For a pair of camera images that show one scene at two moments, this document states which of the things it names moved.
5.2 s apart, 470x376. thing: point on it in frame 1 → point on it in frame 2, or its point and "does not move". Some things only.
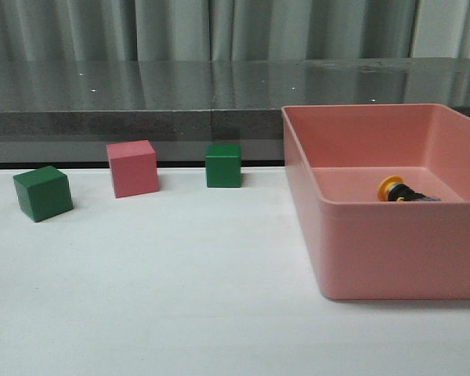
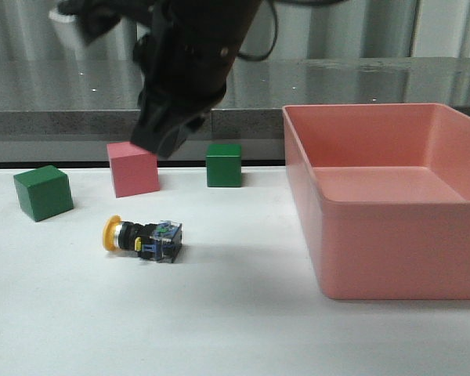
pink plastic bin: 366,249 does not move
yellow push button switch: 392,189 → 160,242
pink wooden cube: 133,168 does not move
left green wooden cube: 44,193 does not move
